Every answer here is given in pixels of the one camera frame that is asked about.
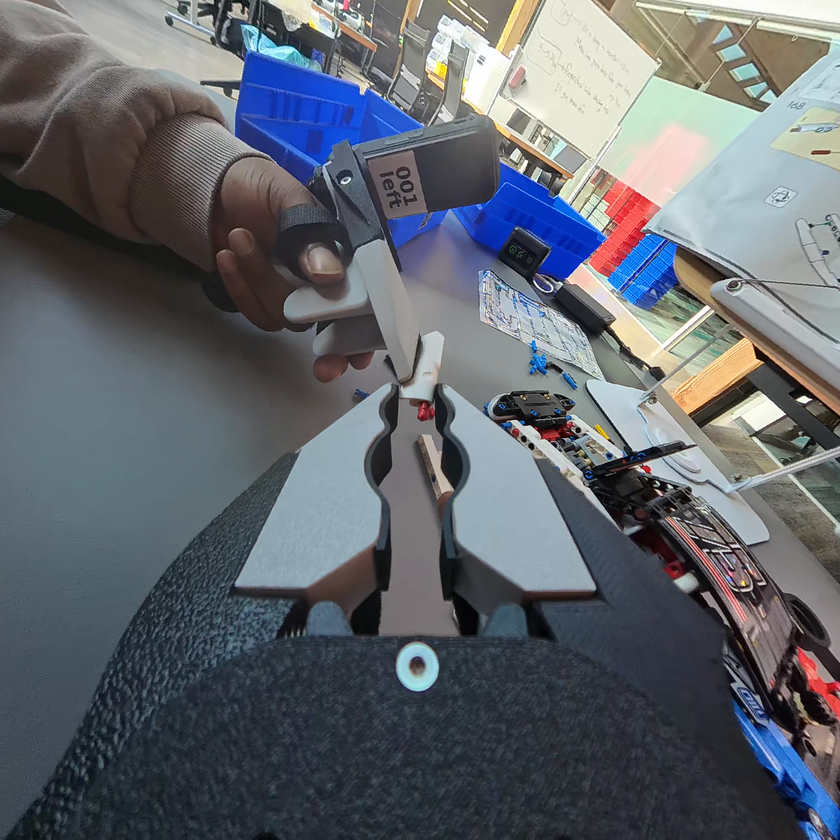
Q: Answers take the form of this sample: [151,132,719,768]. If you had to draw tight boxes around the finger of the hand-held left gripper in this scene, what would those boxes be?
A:
[356,238,422,383]

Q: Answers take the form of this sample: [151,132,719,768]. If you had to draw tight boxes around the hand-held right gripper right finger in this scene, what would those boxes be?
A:
[433,382,598,637]

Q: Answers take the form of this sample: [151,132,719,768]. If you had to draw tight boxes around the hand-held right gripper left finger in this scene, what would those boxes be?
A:
[233,382,401,636]

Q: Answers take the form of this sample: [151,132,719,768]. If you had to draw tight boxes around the white curved panel brick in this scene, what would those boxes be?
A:
[397,331,446,403]

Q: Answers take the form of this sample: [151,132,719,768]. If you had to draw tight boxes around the white beam and panel assembly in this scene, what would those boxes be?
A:
[416,433,455,506]

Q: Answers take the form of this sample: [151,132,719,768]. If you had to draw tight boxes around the person's left forearm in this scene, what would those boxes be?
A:
[0,0,277,263]

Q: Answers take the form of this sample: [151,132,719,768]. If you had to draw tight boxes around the grey desk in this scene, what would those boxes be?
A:
[0,197,840,828]

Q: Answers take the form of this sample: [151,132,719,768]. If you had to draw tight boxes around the person's left hand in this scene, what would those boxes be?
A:
[211,156,376,386]

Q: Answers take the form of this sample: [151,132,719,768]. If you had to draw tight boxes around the black office chair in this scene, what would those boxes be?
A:
[387,20,434,112]
[430,42,473,126]

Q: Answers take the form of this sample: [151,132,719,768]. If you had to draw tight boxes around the black power bank with display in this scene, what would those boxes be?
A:
[500,226,552,275]

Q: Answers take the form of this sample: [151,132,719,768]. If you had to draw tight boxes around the colourful printed sheet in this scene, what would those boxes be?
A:
[478,268,605,380]

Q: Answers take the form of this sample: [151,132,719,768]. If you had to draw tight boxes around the whiteboard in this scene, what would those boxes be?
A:
[489,0,662,158]

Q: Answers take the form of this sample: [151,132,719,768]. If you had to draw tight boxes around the toy brick race car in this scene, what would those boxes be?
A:
[484,388,840,840]

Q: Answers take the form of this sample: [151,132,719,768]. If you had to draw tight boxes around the white book stand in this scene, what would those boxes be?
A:
[586,276,840,546]

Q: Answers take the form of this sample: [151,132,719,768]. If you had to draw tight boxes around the stack of red bins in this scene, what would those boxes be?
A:
[587,177,662,277]

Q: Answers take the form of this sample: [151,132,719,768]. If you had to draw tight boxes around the black power adapter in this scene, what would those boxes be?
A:
[553,282,618,332]

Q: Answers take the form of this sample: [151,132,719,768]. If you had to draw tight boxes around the teal plastic bag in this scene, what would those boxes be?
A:
[241,23,309,67]

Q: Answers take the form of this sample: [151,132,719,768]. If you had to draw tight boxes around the stack of blue bins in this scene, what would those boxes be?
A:
[607,233,680,309]

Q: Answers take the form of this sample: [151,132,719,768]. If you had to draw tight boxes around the wooden table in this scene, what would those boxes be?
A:
[672,249,840,454]

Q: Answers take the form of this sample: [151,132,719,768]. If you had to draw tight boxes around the building instruction manual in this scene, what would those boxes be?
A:
[643,49,840,290]

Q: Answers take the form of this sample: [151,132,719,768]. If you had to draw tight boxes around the black cable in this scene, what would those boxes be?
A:
[600,325,667,382]

